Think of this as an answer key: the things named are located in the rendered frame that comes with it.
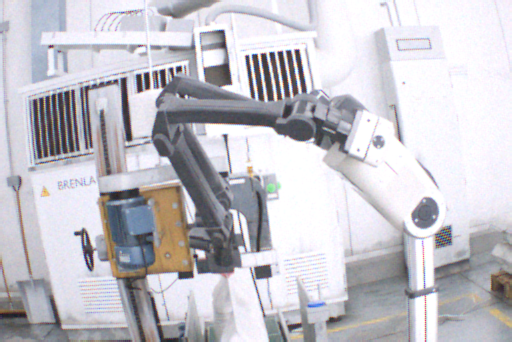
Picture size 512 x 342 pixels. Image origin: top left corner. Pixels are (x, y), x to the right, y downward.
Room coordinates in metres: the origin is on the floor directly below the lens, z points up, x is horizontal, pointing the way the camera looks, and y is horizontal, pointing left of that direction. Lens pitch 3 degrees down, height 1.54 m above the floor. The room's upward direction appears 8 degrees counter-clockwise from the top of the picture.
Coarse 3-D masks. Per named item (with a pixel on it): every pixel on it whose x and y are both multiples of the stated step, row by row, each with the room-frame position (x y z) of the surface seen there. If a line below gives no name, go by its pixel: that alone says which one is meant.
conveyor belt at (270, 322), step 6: (264, 318) 4.80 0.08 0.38; (270, 318) 4.78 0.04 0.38; (210, 324) 4.80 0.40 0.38; (270, 324) 4.62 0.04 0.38; (276, 324) 4.59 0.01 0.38; (210, 330) 4.64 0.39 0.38; (270, 330) 4.46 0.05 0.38; (276, 330) 4.44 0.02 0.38; (210, 336) 4.48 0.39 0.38; (270, 336) 4.32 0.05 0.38; (276, 336) 4.30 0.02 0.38
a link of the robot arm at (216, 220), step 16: (160, 144) 2.26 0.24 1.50; (176, 144) 2.29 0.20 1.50; (176, 160) 2.33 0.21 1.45; (192, 160) 2.36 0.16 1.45; (192, 176) 2.36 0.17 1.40; (192, 192) 2.40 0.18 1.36; (208, 192) 2.41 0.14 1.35; (208, 208) 2.43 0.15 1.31; (208, 224) 2.46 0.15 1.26; (224, 224) 2.49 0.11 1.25; (224, 240) 2.49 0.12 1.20
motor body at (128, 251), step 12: (108, 204) 2.87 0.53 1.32; (120, 204) 2.85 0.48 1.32; (132, 204) 2.87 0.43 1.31; (108, 216) 2.89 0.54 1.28; (120, 216) 2.85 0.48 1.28; (120, 228) 2.85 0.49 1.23; (120, 240) 2.86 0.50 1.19; (132, 240) 2.86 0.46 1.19; (120, 252) 2.85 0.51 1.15; (132, 252) 2.84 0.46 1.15; (144, 252) 2.86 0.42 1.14; (120, 264) 2.88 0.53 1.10; (132, 264) 2.85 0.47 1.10; (144, 264) 2.86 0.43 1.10
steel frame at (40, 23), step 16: (32, 0) 6.57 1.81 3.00; (48, 0) 6.58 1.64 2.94; (64, 0) 6.98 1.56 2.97; (32, 16) 6.57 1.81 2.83; (48, 16) 6.58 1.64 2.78; (64, 16) 6.98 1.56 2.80; (32, 32) 6.57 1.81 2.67; (48, 32) 6.58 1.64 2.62; (32, 48) 6.57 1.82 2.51; (32, 64) 6.57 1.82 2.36; (48, 64) 6.58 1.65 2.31; (64, 64) 6.98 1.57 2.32; (32, 80) 6.57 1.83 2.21
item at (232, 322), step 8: (232, 280) 2.85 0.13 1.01; (232, 288) 2.81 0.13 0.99; (232, 296) 2.76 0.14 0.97; (232, 304) 2.65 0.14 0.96; (232, 312) 2.99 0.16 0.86; (240, 312) 2.95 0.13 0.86; (232, 320) 2.85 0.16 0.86; (240, 320) 2.80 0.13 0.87; (248, 320) 2.88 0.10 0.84; (256, 320) 2.93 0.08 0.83; (232, 328) 2.73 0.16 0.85; (240, 328) 2.68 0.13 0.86; (248, 328) 2.74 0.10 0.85; (256, 328) 2.79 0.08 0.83; (224, 336) 2.72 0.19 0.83; (232, 336) 2.66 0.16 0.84; (240, 336) 2.65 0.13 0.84; (248, 336) 2.65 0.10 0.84; (256, 336) 2.69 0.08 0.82; (264, 336) 2.81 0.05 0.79
